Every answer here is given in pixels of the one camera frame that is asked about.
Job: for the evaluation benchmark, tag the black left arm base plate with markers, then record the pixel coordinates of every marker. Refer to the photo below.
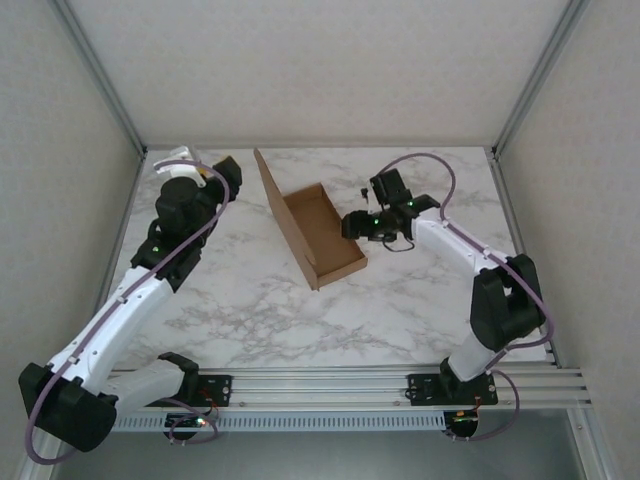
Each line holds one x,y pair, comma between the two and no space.
220,387

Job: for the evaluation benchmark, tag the brown cardboard box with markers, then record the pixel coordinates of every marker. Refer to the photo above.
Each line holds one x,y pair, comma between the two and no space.
320,235

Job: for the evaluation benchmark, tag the aluminium mounting rail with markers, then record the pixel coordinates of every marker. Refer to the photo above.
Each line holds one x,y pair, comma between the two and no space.
320,387

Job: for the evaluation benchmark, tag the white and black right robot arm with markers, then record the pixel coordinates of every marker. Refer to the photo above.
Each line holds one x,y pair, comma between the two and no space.
505,310

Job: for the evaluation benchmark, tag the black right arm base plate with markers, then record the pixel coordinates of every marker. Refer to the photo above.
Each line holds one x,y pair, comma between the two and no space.
422,390

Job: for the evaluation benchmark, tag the short aluminium frame post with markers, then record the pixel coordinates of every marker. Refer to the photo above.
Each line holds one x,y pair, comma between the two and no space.
590,445
37,467

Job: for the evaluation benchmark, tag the aluminium table edge rail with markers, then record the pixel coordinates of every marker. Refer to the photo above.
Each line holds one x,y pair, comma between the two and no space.
320,147

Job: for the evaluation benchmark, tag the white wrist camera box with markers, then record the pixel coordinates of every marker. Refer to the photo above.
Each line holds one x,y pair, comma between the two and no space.
366,196
180,167

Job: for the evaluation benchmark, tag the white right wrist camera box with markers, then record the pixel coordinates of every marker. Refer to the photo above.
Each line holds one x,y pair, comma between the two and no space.
366,196

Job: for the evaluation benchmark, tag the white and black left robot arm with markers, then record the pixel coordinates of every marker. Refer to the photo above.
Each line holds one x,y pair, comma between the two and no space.
125,310

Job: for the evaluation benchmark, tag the small circuit board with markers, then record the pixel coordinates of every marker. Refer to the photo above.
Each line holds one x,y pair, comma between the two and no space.
185,422
462,425

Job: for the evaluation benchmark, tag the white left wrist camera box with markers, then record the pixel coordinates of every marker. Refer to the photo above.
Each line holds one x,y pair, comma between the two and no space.
180,167

